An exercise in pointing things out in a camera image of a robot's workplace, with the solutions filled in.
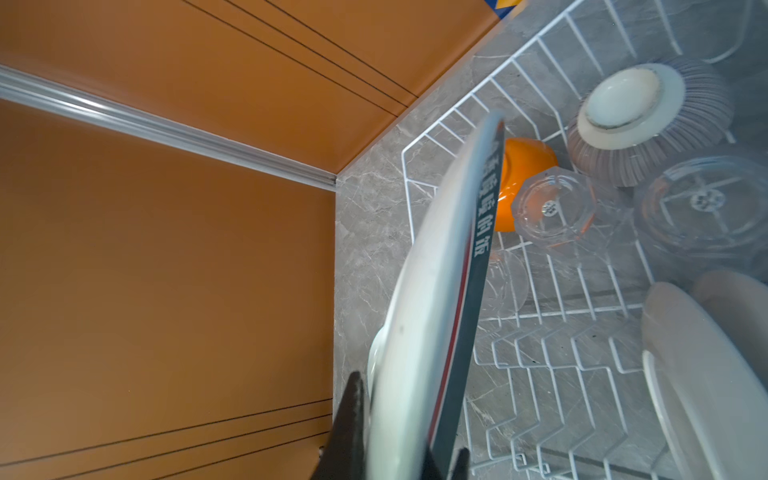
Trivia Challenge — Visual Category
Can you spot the orange bowl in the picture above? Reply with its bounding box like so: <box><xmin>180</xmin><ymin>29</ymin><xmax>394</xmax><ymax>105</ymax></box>
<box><xmin>495</xmin><ymin>138</ymin><xmax>558</xmax><ymax>232</ymax></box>

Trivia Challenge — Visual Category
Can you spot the large clear glass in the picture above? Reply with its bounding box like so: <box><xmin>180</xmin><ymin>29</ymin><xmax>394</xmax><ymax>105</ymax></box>
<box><xmin>633</xmin><ymin>144</ymin><xmax>767</xmax><ymax>287</ymax></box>

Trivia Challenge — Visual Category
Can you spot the plain white plate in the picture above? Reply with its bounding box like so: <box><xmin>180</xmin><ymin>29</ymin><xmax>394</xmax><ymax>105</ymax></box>
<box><xmin>691</xmin><ymin>270</ymin><xmax>767</xmax><ymax>387</ymax></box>

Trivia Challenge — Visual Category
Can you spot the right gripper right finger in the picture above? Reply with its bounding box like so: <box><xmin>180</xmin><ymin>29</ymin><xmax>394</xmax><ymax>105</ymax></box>
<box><xmin>420</xmin><ymin>448</ymin><xmax>470</xmax><ymax>480</ymax></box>

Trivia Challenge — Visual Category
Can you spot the clear faceted glass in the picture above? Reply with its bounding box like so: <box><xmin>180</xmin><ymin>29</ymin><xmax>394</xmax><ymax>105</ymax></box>
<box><xmin>511</xmin><ymin>167</ymin><xmax>598</xmax><ymax>249</ymax></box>

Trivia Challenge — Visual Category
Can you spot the white wire dish rack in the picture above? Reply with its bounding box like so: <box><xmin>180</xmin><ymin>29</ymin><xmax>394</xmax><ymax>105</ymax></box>
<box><xmin>401</xmin><ymin>1</ymin><xmax>767</xmax><ymax>479</ymax></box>

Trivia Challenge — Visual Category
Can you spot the striped bowl white base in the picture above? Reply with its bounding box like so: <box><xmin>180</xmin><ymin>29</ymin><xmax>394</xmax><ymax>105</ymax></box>
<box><xmin>566</xmin><ymin>56</ymin><xmax>736</xmax><ymax>187</ymax></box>

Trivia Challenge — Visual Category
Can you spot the clear plastic cup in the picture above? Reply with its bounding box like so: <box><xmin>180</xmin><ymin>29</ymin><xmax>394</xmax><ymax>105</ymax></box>
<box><xmin>479</xmin><ymin>250</ymin><xmax>530</xmax><ymax>320</ymax></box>

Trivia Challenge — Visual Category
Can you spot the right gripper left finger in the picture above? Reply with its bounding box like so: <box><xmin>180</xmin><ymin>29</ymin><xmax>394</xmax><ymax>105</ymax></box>
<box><xmin>311</xmin><ymin>371</ymin><xmax>365</xmax><ymax>480</ymax></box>

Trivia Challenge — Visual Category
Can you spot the dark green rimmed plate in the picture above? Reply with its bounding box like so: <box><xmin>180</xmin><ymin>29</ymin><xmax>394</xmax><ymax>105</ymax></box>
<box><xmin>641</xmin><ymin>282</ymin><xmax>767</xmax><ymax>479</ymax></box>

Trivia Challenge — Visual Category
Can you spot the green red rimmed plate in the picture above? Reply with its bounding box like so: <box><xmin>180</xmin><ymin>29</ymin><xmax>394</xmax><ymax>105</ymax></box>
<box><xmin>366</xmin><ymin>111</ymin><xmax>505</xmax><ymax>479</ymax></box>

